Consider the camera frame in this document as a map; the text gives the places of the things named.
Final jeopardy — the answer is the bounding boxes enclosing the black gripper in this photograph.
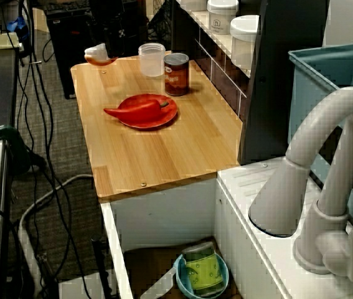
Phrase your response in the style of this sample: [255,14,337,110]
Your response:
[107,6,148,59]

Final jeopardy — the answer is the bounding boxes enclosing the orange and white toy sushi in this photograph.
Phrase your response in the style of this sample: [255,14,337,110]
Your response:
[84,42,118,67]

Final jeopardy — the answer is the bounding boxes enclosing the red toy chili pepper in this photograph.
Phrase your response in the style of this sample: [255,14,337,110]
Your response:
[103,99,171,123]

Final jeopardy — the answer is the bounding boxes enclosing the clear open plastic jar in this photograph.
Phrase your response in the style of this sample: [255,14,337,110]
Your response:
[138,42,167,77]

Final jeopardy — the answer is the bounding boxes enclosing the toy beans can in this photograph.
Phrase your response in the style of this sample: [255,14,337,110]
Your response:
[163,52,191,97]

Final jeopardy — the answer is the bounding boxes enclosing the red round plate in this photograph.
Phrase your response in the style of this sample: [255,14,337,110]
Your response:
[115,93,179,131]

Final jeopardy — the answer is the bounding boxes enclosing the small white lidded labelled jar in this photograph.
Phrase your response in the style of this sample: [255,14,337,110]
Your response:
[206,0,240,36]

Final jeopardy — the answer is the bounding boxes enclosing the dark tile backsplash with shelf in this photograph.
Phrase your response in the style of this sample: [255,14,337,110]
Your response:
[171,0,253,122]

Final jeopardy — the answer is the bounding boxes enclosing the large white lidded plastic jar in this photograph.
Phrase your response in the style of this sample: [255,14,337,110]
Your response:
[229,14,260,71]

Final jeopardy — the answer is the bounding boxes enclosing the green clamp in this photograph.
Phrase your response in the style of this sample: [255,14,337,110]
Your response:
[0,125,32,175]

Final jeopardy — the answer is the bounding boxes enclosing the white toy kitchen unit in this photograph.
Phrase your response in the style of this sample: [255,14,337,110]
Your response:
[100,155,353,299]

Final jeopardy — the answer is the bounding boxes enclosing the teal plastic bin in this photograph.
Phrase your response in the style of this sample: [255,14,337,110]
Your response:
[288,42,353,240]

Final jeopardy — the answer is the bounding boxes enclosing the grey toy faucet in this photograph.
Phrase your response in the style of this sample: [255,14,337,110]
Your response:
[247,86,353,283]

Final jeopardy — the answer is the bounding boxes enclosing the black pole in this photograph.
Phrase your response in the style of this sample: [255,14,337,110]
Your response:
[90,237,115,299]

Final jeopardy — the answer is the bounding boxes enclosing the green toy can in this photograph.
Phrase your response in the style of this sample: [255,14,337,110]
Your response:
[181,242,224,297]

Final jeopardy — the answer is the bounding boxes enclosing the white plastic toy knife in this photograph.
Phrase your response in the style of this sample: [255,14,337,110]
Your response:
[139,264,179,299]

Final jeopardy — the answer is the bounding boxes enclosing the blue toy bowl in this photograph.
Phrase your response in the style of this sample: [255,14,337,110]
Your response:
[175,252,229,298]

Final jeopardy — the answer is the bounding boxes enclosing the dark grey frame post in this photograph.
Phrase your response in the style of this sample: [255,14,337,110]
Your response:
[240,0,331,166]

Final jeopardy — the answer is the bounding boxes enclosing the grey hose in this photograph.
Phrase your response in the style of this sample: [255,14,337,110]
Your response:
[17,173,95,299]

